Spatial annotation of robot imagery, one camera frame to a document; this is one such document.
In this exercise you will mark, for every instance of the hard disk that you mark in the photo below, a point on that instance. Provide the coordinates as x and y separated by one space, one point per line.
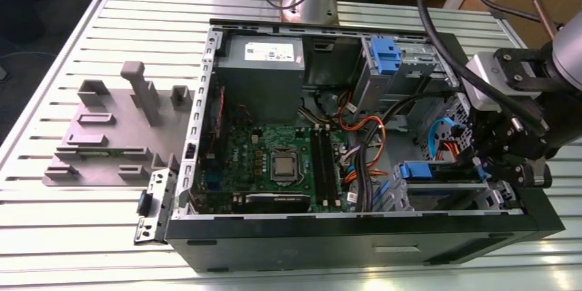
414 171

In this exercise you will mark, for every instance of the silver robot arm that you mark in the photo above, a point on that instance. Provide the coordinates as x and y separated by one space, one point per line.
314 4

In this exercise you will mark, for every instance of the silver disk bay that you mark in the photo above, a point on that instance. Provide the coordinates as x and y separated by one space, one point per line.
446 186

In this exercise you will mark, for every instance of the grey metal drive cage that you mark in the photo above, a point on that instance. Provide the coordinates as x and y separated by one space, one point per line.
386 90

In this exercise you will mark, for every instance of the blue plastic drive carrier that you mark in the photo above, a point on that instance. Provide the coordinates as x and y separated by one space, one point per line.
386 56

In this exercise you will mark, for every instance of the black RAM slot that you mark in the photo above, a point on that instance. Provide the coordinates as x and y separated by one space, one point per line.
331 168
319 168

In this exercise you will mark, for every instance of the black CPU socket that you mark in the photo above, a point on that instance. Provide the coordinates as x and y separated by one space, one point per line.
285 150

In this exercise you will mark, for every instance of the silver CPU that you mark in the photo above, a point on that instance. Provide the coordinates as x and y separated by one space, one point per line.
283 166

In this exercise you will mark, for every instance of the black PC case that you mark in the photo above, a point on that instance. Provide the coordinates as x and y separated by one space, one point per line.
318 246

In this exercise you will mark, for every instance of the black graphics card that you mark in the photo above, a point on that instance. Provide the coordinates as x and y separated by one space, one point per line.
273 204

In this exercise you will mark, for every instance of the grey power supply unit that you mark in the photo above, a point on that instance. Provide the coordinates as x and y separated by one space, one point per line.
259 93

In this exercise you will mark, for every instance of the green motherboard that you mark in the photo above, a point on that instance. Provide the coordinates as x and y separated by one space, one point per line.
246 137

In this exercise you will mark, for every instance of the blue video port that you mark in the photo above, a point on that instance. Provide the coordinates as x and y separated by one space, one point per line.
145 204

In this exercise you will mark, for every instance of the green RAM stick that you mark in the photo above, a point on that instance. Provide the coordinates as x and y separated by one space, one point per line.
102 151

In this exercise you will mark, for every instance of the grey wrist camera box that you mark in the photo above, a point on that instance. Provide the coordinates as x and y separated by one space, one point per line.
482 73

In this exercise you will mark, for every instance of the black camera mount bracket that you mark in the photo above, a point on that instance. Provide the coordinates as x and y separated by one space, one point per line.
522 57

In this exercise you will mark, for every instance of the silver expansion slot bracket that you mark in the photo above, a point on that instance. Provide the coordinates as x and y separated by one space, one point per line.
159 185

